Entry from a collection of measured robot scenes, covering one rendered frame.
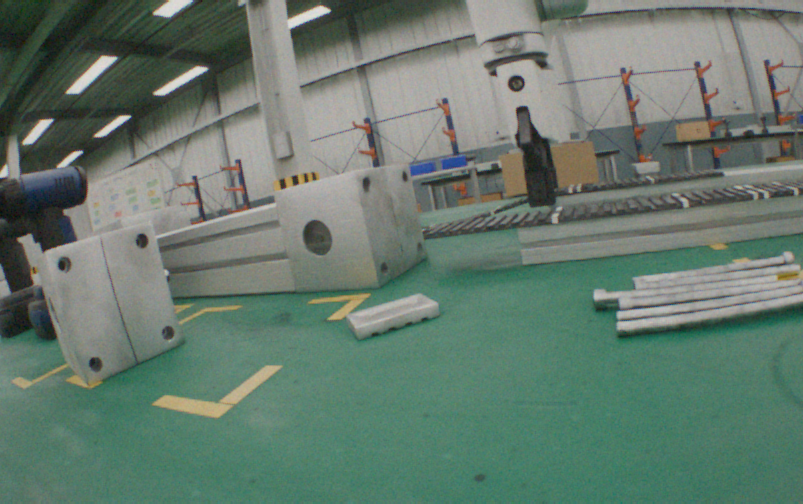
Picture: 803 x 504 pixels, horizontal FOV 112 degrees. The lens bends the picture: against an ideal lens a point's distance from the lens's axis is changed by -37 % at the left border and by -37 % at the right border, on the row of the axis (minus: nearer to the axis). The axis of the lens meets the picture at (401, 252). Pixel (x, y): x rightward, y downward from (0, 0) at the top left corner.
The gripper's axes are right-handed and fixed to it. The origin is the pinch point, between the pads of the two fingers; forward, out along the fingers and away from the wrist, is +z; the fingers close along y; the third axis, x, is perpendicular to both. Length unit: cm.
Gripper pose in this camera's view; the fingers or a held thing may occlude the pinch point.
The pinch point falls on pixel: (543, 188)
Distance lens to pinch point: 52.6
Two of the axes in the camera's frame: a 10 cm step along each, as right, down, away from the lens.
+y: 4.4, -2.4, 8.7
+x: -8.8, 1.0, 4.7
